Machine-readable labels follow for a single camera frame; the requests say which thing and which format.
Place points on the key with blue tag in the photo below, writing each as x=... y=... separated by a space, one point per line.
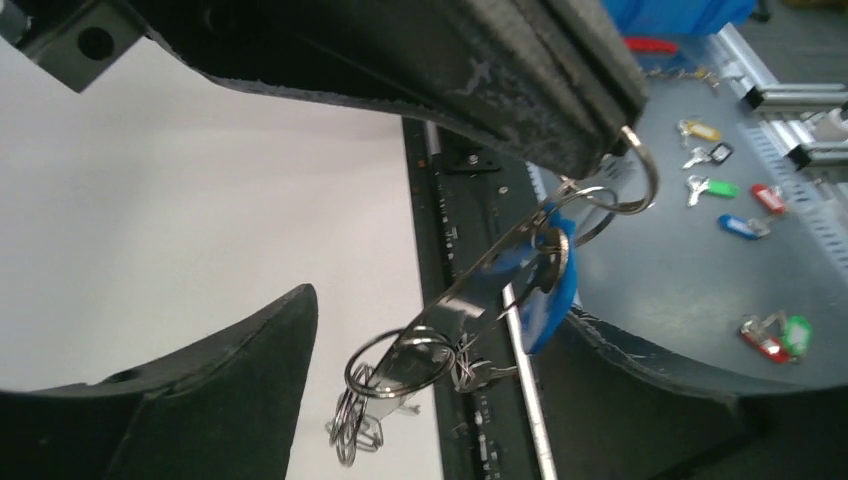
x=548 y=266

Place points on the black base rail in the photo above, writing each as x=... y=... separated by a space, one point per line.
x=498 y=432

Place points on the black key tag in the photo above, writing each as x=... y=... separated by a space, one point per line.
x=718 y=155

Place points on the green key tag far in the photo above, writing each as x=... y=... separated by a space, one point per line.
x=701 y=185

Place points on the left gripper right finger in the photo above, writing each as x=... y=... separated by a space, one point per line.
x=618 y=406

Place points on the red key tag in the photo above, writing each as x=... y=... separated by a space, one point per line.
x=755 y=334
x=769 y=198

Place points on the yellow key tag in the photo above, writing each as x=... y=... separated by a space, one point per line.
x=688 y=128

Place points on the red key tag far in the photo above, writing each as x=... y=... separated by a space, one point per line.
x=769 y=198

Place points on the blue key tag far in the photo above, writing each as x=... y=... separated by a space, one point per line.
x=750 y=229

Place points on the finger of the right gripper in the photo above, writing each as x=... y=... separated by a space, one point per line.
x=551 y=82

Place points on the green key tag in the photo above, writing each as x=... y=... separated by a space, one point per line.
x=701 y=185
x=797 y=334

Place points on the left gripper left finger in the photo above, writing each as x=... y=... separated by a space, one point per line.
x=224 y=407

